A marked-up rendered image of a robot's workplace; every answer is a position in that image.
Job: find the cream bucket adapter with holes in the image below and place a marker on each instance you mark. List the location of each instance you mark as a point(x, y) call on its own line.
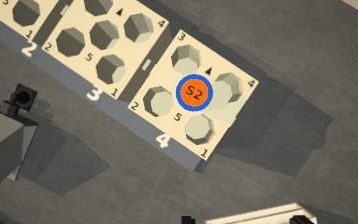
point(42, 16)
point(157, 96)
point(127, 19)

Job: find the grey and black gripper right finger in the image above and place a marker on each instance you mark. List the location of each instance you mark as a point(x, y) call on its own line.
point(300, 219)

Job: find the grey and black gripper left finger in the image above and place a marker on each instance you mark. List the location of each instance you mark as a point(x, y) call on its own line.
point(187, 220)

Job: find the cream tube rack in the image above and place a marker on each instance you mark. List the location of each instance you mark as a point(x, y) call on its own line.
point(275, 218)

